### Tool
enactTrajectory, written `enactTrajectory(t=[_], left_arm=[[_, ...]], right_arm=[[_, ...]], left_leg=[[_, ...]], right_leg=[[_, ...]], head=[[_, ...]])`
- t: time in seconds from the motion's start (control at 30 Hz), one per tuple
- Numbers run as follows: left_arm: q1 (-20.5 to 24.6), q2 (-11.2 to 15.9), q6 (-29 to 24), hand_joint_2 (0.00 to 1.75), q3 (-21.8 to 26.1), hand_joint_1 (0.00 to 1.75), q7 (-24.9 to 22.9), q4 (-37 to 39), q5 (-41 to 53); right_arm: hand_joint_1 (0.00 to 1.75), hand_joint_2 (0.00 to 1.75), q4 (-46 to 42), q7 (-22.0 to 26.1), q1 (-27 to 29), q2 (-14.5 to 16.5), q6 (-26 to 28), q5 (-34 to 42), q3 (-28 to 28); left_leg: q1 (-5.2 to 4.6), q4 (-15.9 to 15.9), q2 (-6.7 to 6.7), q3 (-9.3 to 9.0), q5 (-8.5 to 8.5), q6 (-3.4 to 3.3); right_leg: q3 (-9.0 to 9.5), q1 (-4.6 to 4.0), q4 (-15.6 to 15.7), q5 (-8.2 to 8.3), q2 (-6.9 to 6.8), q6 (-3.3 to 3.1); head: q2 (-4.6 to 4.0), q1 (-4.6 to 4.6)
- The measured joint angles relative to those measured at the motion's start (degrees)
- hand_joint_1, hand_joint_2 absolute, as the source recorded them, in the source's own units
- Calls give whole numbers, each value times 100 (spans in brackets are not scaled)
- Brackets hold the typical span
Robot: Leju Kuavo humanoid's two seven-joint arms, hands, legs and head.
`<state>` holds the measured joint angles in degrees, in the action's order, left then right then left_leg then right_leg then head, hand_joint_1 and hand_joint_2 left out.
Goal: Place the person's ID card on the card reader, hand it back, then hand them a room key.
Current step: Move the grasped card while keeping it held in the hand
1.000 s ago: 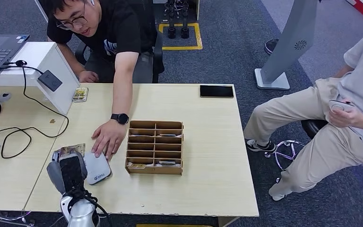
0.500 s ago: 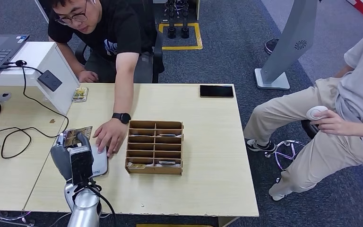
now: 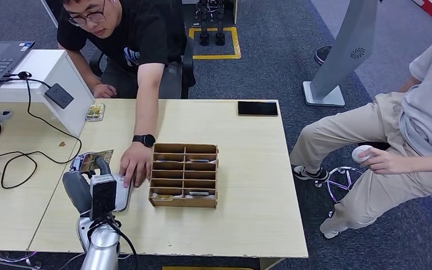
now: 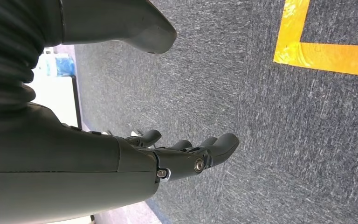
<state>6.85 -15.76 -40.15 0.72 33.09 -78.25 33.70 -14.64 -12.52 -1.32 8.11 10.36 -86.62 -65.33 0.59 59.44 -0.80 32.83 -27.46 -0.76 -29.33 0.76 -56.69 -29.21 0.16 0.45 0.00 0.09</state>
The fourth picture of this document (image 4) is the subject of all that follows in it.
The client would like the white table with black edge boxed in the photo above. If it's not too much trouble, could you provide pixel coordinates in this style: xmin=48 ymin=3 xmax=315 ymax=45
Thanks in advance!
xmin=26 ymin=44 xmax=83 ymax=129

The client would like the blue and white bundle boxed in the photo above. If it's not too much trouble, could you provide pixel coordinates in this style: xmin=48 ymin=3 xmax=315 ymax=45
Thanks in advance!
xmin=44 ymin=53 xmax=76 ymax=78

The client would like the yellow floor tape strip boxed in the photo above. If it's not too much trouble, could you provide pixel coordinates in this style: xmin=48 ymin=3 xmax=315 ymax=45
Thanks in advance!
xmin=273 ymin=0 xmax=358 ymax=78

